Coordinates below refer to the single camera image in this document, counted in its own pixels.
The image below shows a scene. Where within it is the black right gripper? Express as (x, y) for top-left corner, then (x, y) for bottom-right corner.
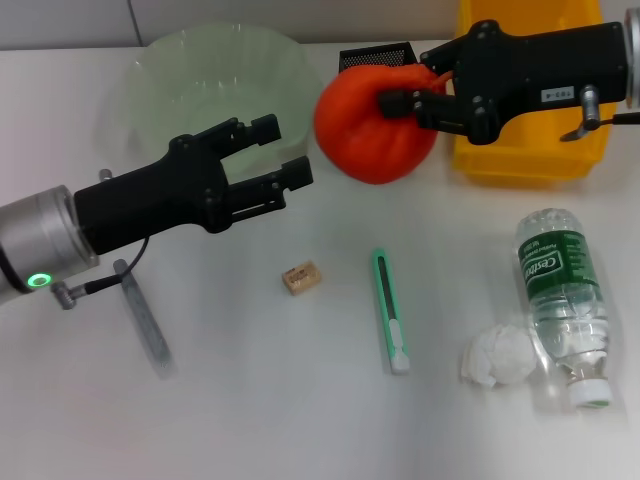
(377, 19), (630, 147)

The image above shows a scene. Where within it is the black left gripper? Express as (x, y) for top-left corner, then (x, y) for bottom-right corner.
(73, 113), (315, 256)

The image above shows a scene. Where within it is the orange fruit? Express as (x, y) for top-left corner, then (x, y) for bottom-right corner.
(313, 62), (446, 186)

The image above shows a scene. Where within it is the tan eraser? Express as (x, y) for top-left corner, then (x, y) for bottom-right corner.
(281, 257), (324, 297)

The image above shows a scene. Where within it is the green utility knife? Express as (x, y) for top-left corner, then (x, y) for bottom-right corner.
(370, 248), (412, 376)

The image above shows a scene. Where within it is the clear green-label water bottle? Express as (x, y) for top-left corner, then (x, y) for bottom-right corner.
(513, 208), (614, 409)

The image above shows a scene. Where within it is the white paper ball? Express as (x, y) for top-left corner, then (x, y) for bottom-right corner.
(459, 322), (535, 389)

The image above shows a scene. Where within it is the black mesh pen holder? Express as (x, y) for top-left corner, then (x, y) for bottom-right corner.
(338, 42), (416, 74)

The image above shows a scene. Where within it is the pale green glass fruit bowl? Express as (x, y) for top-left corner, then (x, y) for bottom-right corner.
(102, 27), (324, 174)

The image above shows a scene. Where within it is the grey marker pen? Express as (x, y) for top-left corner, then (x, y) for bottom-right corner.
(112, 258), (179, 376)

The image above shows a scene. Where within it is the yellow plastic bin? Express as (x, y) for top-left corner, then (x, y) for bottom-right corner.
(452, 0), (616, 187)

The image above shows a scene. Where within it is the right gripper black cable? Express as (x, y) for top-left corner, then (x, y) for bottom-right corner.
(559, 84), (640, 143)

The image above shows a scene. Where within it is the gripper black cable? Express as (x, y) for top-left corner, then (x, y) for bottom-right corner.
(559, 84), (640, 143)
(52, 237), (151, 311)

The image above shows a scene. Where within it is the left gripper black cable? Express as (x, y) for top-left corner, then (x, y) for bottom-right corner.
(52, 237), (151, 311)

